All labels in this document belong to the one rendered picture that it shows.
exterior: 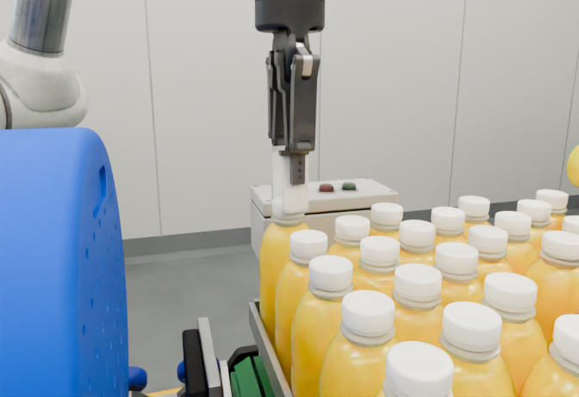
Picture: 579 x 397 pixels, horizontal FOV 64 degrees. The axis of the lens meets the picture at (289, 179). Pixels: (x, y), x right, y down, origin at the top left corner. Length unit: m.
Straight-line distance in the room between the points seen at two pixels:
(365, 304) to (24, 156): 0.25
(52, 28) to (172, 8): 2.16
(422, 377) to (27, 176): 0.25
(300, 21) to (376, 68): 3.08
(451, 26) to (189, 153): 2.16
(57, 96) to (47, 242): 0.86
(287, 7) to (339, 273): 0.26
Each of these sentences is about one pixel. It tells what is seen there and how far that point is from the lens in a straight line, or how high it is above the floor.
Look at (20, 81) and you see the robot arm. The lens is 1.08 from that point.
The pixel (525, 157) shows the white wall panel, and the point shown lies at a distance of 4.47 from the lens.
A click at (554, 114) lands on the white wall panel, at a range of 4.61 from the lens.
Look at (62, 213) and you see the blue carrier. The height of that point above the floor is 1.20.
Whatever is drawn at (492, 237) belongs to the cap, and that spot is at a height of 1.11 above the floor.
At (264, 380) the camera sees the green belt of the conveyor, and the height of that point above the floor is 0.90.
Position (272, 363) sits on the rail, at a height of 0.98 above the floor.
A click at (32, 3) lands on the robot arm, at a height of 1.39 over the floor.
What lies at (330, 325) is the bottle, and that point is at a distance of 0.42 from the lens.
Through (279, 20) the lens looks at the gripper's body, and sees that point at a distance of 0.49.
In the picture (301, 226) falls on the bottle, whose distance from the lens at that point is 0.55.
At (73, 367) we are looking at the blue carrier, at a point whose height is 1.14.
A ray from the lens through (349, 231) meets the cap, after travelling 0.53.
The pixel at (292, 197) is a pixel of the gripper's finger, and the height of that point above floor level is 1.13.
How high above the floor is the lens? 1.27
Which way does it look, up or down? 13 degrees down
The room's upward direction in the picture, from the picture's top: straight up
